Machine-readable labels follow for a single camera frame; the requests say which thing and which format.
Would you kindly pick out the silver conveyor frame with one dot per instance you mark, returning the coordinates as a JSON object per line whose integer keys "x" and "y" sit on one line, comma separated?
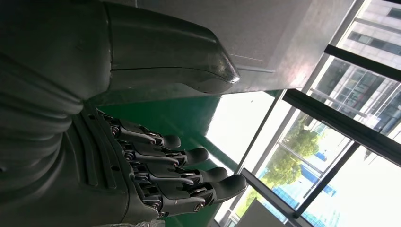
{"x": 260, "y": 131}

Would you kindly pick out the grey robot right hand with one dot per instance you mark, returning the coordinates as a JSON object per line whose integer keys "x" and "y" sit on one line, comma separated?
{"x": 94, "y": 47}

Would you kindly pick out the grey building outside window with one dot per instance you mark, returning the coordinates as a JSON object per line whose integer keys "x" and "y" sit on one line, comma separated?
{"x": 360, "y": 91}

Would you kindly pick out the green tree outside window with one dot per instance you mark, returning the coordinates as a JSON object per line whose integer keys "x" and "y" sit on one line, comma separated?
{"x": 288, "y": 159}

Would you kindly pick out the green conveyor belt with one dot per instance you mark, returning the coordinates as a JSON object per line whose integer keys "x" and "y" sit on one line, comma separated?
{"x": 188, "y": 116}

